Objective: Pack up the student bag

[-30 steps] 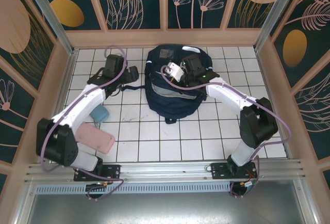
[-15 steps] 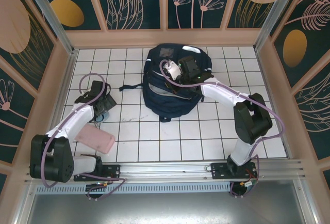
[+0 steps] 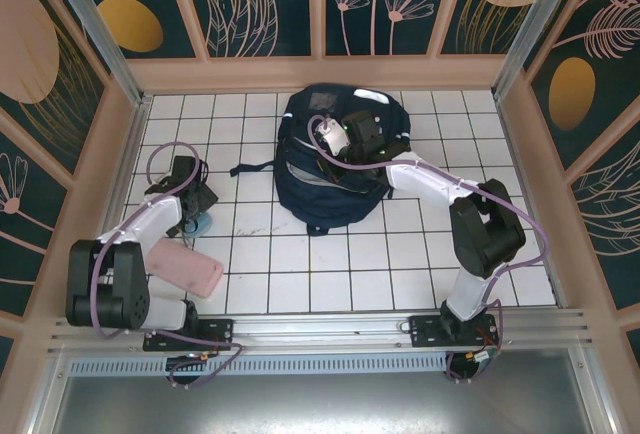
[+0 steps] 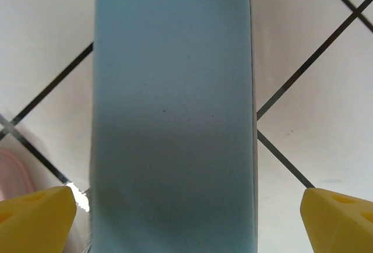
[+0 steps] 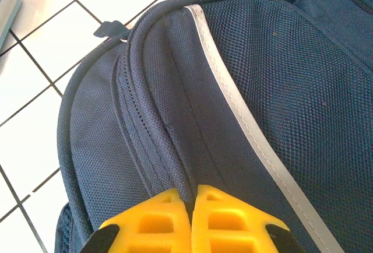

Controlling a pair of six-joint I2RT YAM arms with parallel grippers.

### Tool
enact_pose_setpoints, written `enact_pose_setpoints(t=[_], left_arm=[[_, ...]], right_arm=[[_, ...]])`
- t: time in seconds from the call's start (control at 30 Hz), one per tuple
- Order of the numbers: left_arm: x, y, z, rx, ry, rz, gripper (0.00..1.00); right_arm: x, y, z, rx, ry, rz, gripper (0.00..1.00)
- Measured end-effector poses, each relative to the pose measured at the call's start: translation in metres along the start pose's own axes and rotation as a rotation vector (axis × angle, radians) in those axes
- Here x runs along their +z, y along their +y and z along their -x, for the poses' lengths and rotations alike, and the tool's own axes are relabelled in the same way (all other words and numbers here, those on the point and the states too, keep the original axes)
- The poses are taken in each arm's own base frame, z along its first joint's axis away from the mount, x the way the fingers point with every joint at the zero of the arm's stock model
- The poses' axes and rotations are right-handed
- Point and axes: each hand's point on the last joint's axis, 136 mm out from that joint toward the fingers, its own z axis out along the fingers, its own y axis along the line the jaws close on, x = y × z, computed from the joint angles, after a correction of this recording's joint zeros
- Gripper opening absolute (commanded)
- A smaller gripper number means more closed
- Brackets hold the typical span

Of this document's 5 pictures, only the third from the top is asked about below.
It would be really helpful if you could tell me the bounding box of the light blue round container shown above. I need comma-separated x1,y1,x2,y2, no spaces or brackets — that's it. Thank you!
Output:
179,211,214,239

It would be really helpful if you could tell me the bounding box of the navy blue backpack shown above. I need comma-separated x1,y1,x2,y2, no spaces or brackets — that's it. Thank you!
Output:
228,82,414,236

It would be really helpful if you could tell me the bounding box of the pink pencil case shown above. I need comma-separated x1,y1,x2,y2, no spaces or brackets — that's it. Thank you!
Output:
144,238,225,300

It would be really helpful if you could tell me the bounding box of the grey metal sheet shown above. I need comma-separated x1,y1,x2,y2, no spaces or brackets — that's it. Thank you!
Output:
49,376,591,434

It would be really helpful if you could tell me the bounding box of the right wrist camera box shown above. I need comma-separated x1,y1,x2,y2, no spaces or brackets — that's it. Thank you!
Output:
317,122,354,158

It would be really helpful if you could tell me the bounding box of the aluminium side rail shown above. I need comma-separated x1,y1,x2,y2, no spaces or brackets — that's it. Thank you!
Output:
77,96,152,316

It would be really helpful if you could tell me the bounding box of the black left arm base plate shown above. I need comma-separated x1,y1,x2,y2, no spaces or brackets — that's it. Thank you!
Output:
143,317,236,353

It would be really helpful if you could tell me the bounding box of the orange circle leaf wall panel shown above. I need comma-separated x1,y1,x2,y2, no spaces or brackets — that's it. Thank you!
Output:
179,0,314,59

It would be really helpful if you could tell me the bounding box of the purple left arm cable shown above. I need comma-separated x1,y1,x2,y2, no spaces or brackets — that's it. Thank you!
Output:
91,141,245,391

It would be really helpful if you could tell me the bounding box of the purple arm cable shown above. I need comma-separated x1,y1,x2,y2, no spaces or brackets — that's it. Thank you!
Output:
91,141,245,391
308,114,549,385

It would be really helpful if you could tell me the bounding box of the small pink flower wall panel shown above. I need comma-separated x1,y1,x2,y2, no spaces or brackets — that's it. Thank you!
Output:
0,128,69,258

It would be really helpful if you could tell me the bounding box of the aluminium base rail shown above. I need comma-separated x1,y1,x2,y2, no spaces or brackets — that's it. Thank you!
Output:
47,307,594,355

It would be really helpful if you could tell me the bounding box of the aluminium corner post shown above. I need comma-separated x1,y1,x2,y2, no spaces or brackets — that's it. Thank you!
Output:
492,0,586,100
39,0,152,108

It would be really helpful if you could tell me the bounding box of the grey slotted cable duct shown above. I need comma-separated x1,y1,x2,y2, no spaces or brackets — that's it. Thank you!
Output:
67,356,451,378

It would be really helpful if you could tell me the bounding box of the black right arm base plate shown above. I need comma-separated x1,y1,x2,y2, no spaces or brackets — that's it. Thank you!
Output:
408,313,501,350

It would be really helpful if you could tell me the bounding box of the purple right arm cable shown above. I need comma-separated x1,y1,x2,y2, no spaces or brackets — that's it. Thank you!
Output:
308,114,549,385

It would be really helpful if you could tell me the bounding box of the large pink circle wall panel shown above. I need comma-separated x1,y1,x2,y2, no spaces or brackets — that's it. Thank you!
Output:
0,0,109,178

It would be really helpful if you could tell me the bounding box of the pink leaf outline wall panel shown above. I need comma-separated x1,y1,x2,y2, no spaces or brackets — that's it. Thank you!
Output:
569,151,640,260

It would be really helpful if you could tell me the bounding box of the orange oval leaf wall panel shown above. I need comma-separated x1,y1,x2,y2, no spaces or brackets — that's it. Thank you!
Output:
524,0,640,170

